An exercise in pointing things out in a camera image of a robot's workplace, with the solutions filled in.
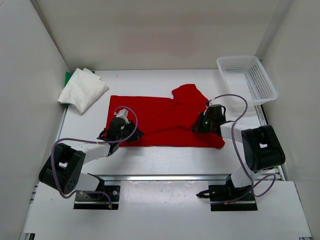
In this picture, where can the green polo t shirt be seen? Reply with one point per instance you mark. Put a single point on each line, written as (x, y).
(68, 75)

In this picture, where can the red t shirt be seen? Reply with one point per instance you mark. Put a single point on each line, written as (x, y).
(167, 122)

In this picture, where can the aluminium front rail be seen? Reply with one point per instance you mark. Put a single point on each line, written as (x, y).
(166, 177)

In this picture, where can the white plastic mesh basket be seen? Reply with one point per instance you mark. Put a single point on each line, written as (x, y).
(244, 75)

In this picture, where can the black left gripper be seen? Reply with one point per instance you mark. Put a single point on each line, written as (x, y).
(136, 134)

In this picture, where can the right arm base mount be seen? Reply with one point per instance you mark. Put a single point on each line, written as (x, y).
(227, 198)

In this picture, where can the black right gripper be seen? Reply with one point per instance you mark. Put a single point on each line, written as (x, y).
(198, 127)

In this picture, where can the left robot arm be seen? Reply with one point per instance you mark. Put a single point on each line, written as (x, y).
(63, 169)

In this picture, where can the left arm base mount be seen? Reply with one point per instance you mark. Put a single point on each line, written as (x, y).
(108, 197)

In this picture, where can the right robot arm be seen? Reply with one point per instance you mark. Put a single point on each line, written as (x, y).
(261, 147)

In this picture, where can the white t shirt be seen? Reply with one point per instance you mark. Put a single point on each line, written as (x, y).
(82, 90)

